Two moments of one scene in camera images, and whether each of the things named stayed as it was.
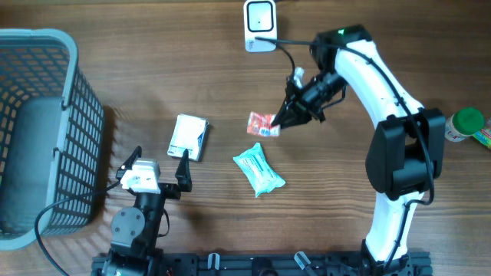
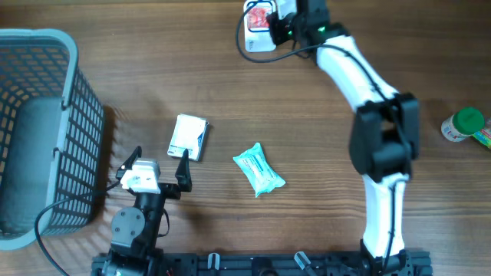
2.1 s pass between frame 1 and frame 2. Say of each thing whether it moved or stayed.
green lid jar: stayed
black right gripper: moved
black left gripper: stayed
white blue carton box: stayed
